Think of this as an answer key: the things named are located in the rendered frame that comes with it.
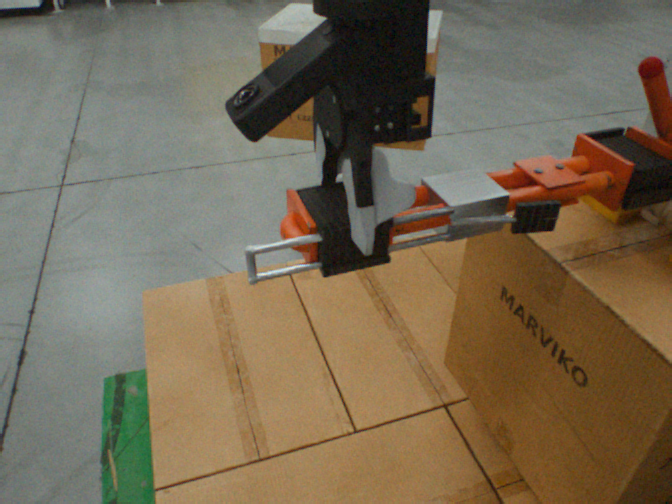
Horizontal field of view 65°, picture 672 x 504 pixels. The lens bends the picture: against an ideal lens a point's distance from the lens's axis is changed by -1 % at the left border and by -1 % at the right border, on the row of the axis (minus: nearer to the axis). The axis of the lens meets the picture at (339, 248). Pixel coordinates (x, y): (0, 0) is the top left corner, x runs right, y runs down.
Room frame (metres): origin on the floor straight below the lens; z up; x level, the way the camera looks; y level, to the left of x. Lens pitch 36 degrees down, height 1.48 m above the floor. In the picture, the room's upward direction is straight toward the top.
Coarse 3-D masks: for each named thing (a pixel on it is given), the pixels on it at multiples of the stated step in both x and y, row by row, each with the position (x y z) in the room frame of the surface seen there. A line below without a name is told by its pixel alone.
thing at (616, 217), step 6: (582, 198) 0.69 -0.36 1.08; (588, 198) 0.68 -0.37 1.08; (594, 204) 0.67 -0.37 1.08; (600, 204) 0.66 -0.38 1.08; (600, 210) 0.65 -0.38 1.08; (606, 210) 0.64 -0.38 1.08; (618, 210) 0.63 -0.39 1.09; (630, 210) 0.64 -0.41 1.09; (636, 210) 0.64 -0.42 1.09; (606, 216) 0.64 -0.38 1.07; (612, 216) 0.63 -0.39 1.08; (618, 216) 0.63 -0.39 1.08; (624, 216) 0.63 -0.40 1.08; (630, 216) 0.63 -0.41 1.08; (636, 216) 0.64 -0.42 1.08; (618, 222) 0.63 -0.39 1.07
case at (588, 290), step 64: (512, 256) 0.62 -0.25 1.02; (576, 256) 0.55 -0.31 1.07; (640, 256) 0.55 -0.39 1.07; (512, 320) 0.59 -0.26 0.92; (576, 320) 0.49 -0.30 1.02; (640, 320) 0.43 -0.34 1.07; (512, 384) 0.55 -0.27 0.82; (576, 384) 0.46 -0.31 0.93; (640, 384) 0.39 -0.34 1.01; (512, 448) 0.51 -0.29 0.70; (576, 448) 0.42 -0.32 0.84; (640, 448) 0.36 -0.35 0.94
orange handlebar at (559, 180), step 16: (528, 160) 0.54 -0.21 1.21; (544, 160) 0.54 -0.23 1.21; (560, 160) 0.55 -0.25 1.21; (576, 160) 0.55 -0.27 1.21; (496, 176) 0.51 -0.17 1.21; (512, 176) 0.52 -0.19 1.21; (528, 176) 0.52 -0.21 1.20; (544, 176) 0.50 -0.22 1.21; (560, 176) 0.50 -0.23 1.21; (576, 176) 0.50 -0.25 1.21; (592, 176) 0.51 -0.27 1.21; (608, 176) 0.51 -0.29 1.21; (416, 192) 0.48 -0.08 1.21; (512, 192) 0.48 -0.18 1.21; (528, 192) 0.48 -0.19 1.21; (544, 192) 0.48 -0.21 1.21; (560, 192) 0.49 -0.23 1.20; (576, 192) 0.49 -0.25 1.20; (592, 192) 0.50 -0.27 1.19; (432, 208) 0.44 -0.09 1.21; (512, 208) 0.47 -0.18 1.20; (288, 224) 0.41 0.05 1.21; (416, 224) 0.43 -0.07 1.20; (432, 224) 0.43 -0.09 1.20
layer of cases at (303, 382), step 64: (448, 256) 1.25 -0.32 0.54; (192, 320) 0.98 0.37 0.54; (256, 320) 0.98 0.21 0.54; (320, 320) 0.98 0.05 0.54; (384, 320) 0.98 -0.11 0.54; (448, 320) 0.98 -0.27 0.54; (192, 384) 0.78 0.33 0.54; (256, 384) 0.78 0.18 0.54; (320, 384) 0.78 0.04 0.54; (384, 384) 0.78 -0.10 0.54; (448, 384) 0.78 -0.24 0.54; (192, 448) 0.62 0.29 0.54; (256, 448) 0.62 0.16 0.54; (320, 448) 0.62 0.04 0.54; (384, 448) 0.62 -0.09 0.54; (448, 448) 0.62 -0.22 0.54
